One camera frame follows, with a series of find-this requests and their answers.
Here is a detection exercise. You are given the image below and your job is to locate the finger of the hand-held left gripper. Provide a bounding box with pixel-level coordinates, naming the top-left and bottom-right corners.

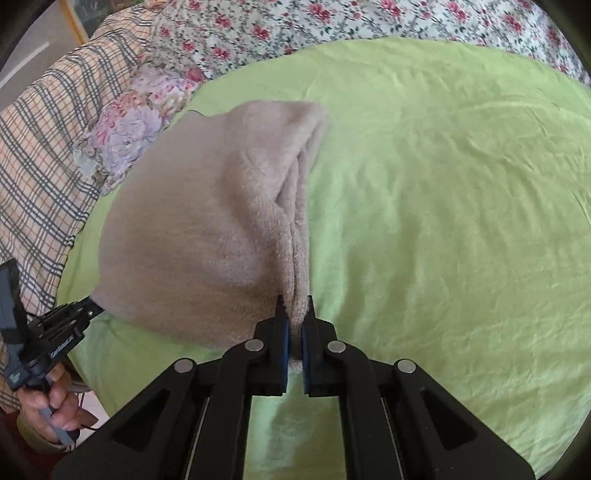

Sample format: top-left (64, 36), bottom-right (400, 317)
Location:
top-left (34, 296), bottom-right (103, 324)
top-left (39, 307), bottom-right (107, 340)

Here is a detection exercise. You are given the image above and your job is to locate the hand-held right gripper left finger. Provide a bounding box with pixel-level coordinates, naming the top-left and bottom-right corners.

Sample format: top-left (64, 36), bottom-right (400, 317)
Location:
top-left (51, 295), bottom-right (293, 480)

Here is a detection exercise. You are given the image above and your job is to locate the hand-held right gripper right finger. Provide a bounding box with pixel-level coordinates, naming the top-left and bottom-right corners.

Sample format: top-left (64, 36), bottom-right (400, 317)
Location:
top-left (300, 295), bottom-right (537, 480)

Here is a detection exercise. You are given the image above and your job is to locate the beige knit sweater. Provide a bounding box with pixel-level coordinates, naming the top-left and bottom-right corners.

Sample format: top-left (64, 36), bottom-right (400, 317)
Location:
top-left (90, 99), bottom-right (331, 371)

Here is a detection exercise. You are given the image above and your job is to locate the person's left hand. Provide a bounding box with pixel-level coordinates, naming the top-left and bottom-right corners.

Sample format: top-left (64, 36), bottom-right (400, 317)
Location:
top-left (17, 364), bottom-right (100, 448)

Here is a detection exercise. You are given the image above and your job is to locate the plaid blanket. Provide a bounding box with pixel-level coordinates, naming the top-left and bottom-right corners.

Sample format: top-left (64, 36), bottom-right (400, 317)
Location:
top-left (0, 9), bottom-right (163, 414)

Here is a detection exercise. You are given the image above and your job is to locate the green bed sheet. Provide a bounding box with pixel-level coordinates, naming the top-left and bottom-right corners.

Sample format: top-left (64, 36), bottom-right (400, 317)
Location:
top-left (54, 37), bottom-right (591, 480)

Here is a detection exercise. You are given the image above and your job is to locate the pastel floral pillow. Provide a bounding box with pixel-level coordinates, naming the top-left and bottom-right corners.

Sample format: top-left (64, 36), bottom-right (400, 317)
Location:
top-left (73, 62), bottom-right (207, 197)

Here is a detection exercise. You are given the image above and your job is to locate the red floral quilt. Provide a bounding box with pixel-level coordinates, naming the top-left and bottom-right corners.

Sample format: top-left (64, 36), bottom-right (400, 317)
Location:
top-left (147, 0), bottom-right (591, 89)

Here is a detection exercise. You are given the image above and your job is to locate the framed wall picture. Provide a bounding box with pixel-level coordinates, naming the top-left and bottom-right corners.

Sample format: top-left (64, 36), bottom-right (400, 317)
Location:
top-left (62, 0), bottom-right (101, 46)

